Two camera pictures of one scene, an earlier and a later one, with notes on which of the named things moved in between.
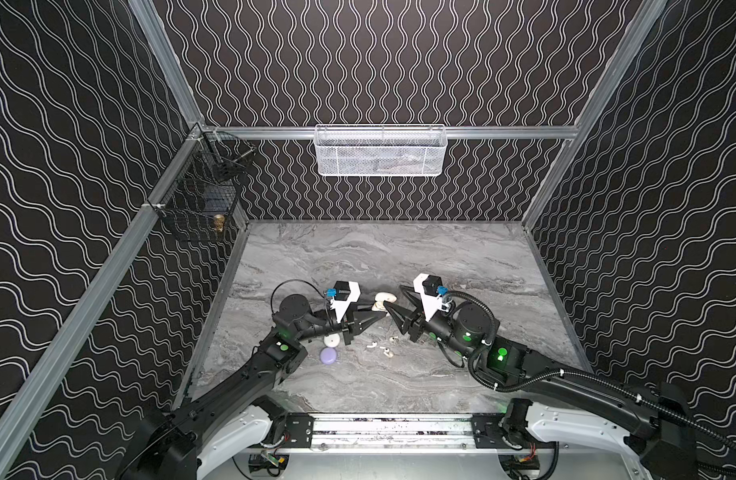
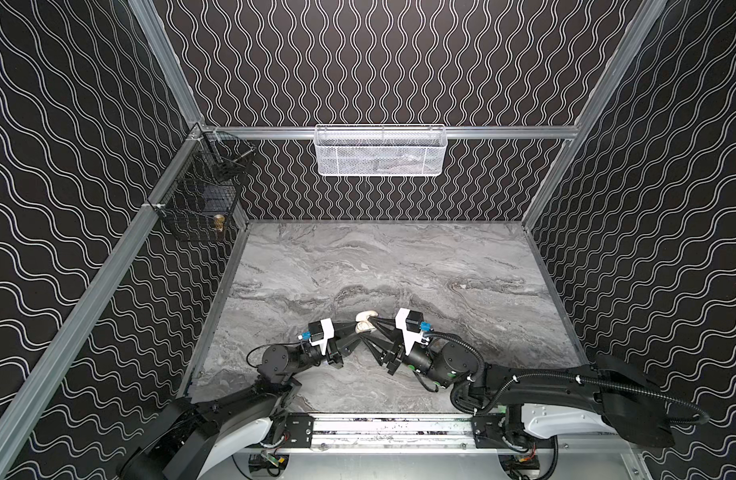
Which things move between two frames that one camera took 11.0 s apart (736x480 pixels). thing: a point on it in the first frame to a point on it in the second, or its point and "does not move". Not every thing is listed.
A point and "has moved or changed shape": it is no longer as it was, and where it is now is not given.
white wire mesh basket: (380, 150) does not move
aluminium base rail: (412, 434) does not move
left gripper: (349, 324) to (336, 345)
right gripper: (419, 324) to (397, 348)
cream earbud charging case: (380, 298) has moved or changed shape
